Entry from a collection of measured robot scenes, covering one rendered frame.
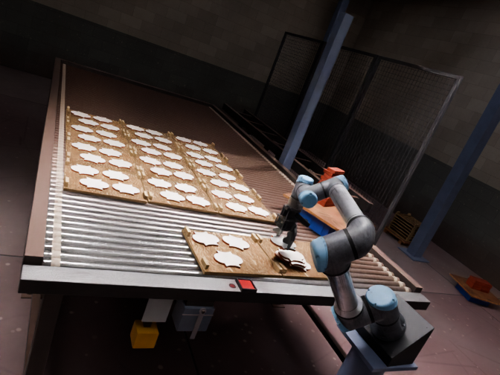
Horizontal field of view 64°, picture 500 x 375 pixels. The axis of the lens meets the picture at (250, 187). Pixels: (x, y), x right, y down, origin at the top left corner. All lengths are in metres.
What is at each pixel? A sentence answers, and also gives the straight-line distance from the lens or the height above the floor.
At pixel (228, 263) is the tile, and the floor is 0.95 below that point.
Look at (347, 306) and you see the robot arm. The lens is 1.69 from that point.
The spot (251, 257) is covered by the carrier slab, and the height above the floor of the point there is 0.94.
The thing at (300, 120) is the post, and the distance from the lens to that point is 3.86.
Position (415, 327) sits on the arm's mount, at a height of 1.03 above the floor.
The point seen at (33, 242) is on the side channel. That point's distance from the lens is 1.67.
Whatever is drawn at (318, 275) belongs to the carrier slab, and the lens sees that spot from 2.14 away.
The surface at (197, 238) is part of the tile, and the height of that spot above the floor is 0.95.
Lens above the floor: 1.85
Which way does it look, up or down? 18 degrees down
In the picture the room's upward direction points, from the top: 21 degrees clockwise
